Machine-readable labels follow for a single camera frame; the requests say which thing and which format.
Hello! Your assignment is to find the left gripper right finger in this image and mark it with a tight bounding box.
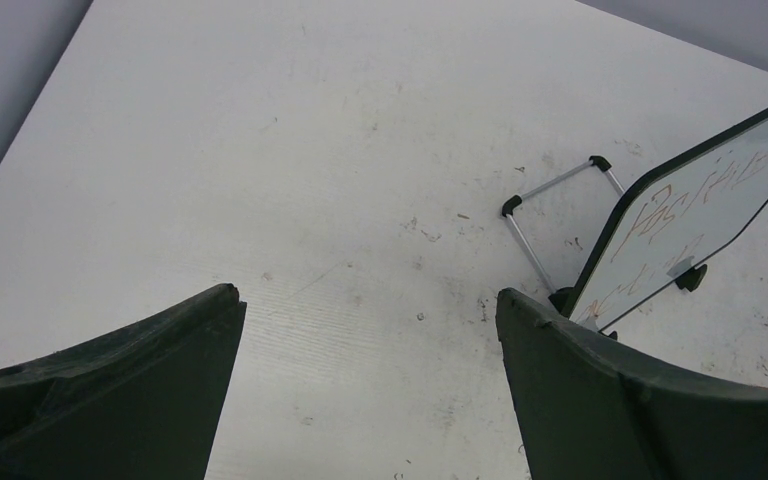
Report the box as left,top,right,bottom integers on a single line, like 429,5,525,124
495,288,768,479

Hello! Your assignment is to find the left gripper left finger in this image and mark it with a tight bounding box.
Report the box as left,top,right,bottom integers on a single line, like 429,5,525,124
0,283,246,479

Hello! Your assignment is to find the small black-framed whiteboard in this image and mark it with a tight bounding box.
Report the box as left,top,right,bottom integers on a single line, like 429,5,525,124
500,108,768,331

